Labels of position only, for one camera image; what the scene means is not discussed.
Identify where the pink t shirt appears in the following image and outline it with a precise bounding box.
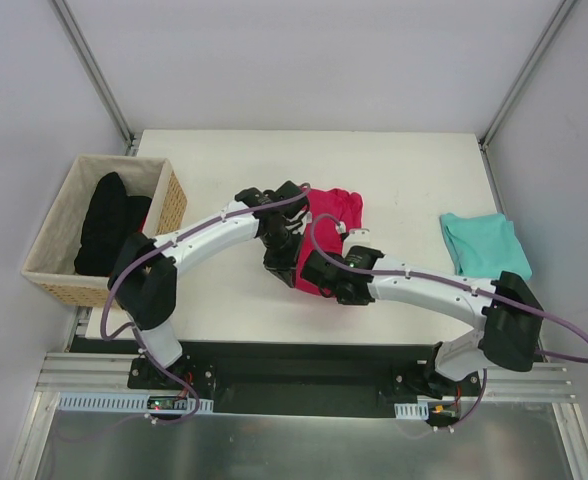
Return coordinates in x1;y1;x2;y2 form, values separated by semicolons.
295;188;364;296

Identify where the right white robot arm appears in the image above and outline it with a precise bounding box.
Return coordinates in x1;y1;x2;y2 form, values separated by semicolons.
301;245;542;395

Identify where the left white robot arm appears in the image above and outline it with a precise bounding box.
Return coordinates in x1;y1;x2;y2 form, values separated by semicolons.
100;181;311;389

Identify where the folded teal t shirt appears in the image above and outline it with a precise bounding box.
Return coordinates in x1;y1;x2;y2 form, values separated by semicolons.
439;213;533;281

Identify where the black t shirt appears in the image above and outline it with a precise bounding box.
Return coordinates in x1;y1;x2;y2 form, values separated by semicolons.
74;172;152;277

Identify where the wicker laundry basket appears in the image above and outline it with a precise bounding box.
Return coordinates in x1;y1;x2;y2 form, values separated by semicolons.
22;155;187;307

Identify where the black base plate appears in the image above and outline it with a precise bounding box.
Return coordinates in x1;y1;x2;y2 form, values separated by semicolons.
127;341;480;418

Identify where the right white cable duct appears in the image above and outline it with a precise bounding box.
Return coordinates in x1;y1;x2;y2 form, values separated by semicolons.
394;401;429;421

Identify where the white cable duct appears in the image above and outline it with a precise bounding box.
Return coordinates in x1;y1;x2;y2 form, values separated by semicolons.
58;393;214;415
394;401;429;421

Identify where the left white cable duct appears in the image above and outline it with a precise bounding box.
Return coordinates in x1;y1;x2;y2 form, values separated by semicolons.
58;393;214;415

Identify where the aluminium rail frame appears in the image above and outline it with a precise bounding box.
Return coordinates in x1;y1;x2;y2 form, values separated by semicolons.
6;307;588;479

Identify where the left rear aluminium post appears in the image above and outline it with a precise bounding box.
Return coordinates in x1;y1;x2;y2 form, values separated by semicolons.
48;0;136;150

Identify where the aluminium post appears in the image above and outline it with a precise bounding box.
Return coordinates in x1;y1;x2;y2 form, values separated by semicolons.
478;0;580;152
48;0;136;150

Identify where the right rear aluminium post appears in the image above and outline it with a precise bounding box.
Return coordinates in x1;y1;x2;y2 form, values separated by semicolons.
478;0;580;152

